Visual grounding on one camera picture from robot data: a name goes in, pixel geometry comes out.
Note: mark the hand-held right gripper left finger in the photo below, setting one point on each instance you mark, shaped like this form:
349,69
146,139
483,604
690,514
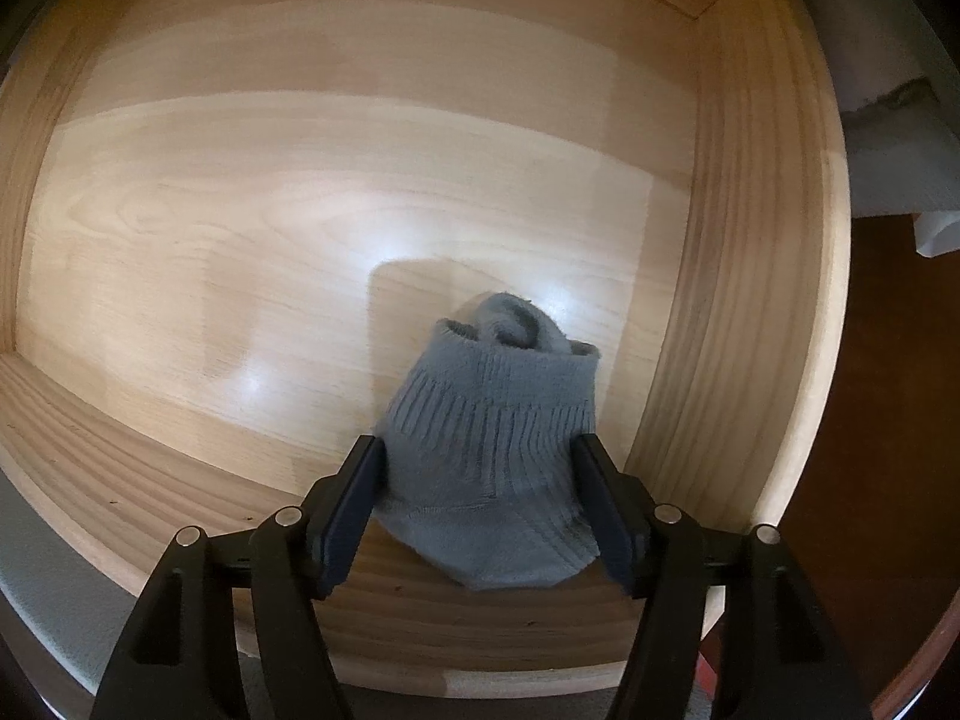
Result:
349,517

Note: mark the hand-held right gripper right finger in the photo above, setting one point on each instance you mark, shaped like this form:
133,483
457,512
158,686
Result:
607,517

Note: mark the wooden drawer with white front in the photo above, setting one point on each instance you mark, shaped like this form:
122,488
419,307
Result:
225,202

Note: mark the grey sock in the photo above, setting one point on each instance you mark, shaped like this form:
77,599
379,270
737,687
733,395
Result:
487,465

